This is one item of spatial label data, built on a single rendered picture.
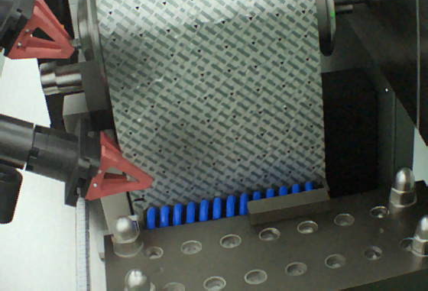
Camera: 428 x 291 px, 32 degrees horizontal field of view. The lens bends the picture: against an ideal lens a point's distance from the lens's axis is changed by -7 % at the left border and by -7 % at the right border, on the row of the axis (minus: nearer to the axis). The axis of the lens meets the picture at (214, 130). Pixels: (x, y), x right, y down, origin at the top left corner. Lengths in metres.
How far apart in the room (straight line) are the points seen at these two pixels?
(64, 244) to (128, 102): 0.33
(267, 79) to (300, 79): 0.04
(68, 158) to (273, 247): 0.25
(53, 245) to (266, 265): 0.40
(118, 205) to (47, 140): 0.20
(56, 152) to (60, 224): 0.31
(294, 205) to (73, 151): 0.26
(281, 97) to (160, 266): 0.23
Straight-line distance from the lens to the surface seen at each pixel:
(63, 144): 0.90
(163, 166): 0.93
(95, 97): 0.97
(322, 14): 0.88
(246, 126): 0.92
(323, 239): 0.89
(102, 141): 0.92
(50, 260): 1.13
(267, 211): 0.91
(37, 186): 1.29
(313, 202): 0.92
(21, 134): 0.90
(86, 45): 0.88
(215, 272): 0.87
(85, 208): 1.21
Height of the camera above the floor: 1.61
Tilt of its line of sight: 32 degrees down
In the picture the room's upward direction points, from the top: 7 degrees counter-clockwise
